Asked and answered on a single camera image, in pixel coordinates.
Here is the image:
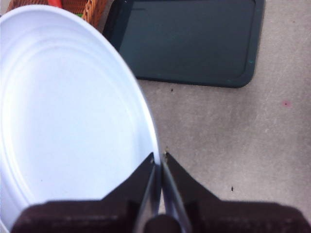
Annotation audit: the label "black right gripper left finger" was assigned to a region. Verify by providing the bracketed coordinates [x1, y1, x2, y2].
[11, 152, 161, 233]

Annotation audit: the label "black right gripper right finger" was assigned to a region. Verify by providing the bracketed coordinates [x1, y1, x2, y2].
[162, 152, 310, 233]

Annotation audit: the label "blue round plate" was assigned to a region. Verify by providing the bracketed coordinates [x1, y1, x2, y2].
[0, 4, 162, 233]

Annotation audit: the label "black rectangular tray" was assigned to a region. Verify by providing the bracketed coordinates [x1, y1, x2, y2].
[103, 0, 265, 88]

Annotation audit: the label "brown wicker basket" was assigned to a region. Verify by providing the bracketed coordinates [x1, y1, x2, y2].
[4, 0, 115, 29]

